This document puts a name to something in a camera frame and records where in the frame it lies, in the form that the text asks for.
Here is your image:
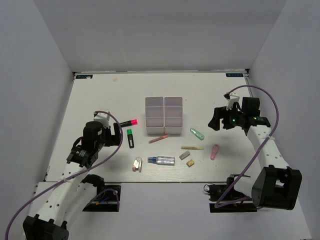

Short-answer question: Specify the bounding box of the left white compartment organizer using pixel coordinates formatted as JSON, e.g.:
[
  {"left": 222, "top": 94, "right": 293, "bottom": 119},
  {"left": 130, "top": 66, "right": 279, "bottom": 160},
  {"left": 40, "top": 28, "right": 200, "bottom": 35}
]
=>
[{"left": 145, "top": 96, "right": 165, "bottom": 135}]

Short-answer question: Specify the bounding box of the green translucent correction tape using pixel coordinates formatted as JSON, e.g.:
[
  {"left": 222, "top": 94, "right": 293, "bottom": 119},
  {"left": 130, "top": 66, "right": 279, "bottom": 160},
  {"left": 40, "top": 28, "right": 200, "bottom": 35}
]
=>
[{"left": 190, "top": 128, "right": 205, "bottom": 141}]

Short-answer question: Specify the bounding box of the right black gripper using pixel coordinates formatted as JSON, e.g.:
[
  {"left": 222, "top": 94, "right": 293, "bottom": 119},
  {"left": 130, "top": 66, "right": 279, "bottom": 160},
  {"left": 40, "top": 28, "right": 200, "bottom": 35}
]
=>
[{"left": 208, "top": 103, "right": 246, "bottom": 131}]

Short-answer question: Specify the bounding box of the tan eraser block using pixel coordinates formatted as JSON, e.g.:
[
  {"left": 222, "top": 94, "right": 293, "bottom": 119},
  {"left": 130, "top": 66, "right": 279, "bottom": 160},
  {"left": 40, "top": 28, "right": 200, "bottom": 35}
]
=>
[{"left": 186, "top": 159, "right": 195, "bottom": 168}]

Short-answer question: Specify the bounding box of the pink black highlighter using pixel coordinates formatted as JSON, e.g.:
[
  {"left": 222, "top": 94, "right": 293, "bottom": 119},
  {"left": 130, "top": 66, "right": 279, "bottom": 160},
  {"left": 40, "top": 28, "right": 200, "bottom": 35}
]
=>
[{"left": 120, "top": 119, "right": 138, "bottom": 128}]

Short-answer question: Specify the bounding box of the right white compartment organizer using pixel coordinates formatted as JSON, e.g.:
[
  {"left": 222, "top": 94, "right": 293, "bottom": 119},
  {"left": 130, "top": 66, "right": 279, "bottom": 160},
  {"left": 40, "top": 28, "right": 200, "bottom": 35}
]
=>
[{"left": 164, "top": 96, "right": 183, "bottom": 135}]

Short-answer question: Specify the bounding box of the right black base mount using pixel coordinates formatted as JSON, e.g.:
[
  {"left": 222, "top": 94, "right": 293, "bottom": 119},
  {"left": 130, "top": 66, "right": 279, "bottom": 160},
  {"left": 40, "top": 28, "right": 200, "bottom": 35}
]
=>
[{"left": 203, "top": 174, "right": 258, "bottom": 214}]

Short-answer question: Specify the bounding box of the left blue table label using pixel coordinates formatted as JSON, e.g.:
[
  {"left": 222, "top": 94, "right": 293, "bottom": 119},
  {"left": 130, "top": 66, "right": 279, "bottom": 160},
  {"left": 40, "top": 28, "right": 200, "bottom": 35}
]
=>
[{"left": 75, "top": 74, "right": 93, "bottom": 79}]

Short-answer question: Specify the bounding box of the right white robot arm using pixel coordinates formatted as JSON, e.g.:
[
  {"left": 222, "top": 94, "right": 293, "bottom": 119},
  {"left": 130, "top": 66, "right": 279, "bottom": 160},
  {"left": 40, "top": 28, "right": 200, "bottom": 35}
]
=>
[{"left": 204, "top": 93, "right": 302, "bottom": 210}]

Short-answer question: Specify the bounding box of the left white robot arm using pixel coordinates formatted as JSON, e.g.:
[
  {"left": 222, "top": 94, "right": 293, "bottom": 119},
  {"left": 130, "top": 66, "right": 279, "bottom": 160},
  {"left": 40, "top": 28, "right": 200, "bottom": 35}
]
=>
[{"left": 22, "top": 120, "right": 123, "bottom": 240}]

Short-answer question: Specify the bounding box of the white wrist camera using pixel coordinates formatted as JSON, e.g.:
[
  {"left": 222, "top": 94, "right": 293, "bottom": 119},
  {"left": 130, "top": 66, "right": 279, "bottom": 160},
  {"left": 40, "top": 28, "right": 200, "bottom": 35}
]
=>
[
  {"left": 224, "top": 91, "right": 240, "bottom": 111},
  {"left": 93, "top": 110, "right": 110, "bottom": 129}
]

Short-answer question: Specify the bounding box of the blue table label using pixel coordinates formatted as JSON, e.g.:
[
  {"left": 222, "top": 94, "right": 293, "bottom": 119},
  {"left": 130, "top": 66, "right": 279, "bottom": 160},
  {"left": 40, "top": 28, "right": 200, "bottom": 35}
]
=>
[
  {"left": 225, "top": 72, "right": 244, "bottom": 78},
  {"left": 75, "top": 74, "right": 93, "bottom": 79}
]

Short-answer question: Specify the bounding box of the white compartment organizer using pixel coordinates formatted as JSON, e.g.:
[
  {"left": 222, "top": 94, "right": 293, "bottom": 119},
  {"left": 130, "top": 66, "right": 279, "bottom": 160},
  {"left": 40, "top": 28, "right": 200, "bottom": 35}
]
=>
[
  {"left": 164, "top": 96, "right": 183, "bottom": 135},
  {"left": 145, "top": 96, "right": 165, "bottom": 135}
]

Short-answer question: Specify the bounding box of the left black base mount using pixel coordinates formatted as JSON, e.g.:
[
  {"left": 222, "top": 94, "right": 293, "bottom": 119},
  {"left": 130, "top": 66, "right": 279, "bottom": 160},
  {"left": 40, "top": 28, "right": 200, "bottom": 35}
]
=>
[{"left": 82, "top": 184, "right": 122, "bottom": 213}]

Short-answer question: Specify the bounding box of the pink white stapler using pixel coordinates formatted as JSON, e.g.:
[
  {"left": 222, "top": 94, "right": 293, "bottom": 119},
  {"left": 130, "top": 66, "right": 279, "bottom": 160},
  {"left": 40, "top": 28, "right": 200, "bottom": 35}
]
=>
[{"left": 132, "top": 157, "right": 143, "bottom": 173}]

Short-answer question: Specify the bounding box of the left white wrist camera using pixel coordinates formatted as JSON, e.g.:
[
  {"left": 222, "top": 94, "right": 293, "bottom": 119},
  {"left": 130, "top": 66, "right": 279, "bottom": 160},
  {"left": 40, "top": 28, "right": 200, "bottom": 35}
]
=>
[{"left": 93, "top": 110, "right": 110, "bottom": 129}]

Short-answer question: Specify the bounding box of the green black highlighter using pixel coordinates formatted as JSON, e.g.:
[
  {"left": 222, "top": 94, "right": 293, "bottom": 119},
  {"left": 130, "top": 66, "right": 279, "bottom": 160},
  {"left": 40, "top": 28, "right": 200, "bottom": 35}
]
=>
[{"left": 126, "top": 128, "right": 135, "bottom": 149}]

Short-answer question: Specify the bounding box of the pink translucent correction tape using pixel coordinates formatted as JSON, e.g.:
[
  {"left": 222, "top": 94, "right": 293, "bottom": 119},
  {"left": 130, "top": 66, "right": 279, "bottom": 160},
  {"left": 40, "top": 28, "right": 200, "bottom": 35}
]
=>
[{"left": 210, "top": 144, "right": 220, "bottom": 161}]

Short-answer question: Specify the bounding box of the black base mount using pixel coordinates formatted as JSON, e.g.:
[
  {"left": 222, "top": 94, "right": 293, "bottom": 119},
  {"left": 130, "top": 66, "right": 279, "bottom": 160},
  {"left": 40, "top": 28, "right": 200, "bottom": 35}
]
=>
[
  {"left": 203, "top": 174, "right": 258, "bottom": 214},
  {"left": 82, "top": 184, "right": 122, "bottom": 213}
]

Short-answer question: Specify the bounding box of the grey eraser block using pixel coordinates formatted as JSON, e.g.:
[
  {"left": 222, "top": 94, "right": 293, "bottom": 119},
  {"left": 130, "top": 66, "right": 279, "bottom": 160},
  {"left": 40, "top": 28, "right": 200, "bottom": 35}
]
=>
[{"left": 179, "top": 150, "right": 190, "bottom": 160}]

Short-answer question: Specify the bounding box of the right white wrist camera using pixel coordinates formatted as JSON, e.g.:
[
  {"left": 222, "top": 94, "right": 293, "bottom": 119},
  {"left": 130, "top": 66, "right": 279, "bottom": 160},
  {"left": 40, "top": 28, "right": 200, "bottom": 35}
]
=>
[{"left": 224, "top": 91, "right": 240, "bottom": 111}]

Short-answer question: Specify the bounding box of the yellow thin marker pen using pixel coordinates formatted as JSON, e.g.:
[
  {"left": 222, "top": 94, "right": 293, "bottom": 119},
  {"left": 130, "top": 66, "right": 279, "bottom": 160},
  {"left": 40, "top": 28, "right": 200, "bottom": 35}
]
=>
[{"left": 180, "top": 146, "right": 205, "bottom": 151}]

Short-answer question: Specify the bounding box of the right blue table label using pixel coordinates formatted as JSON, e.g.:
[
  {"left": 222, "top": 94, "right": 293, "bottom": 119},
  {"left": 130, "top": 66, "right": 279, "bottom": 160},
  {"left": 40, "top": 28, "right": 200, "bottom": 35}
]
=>
[{"left": 225, "top": 72, "right": 244, "bottom": 78}]

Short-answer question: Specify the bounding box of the blue clear spray bottle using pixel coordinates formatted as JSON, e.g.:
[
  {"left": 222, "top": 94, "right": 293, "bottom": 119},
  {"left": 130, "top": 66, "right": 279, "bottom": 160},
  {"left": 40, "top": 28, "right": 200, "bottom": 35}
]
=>
[{"left": 147, "top": 156, "right": 175, "bottom": 166}]

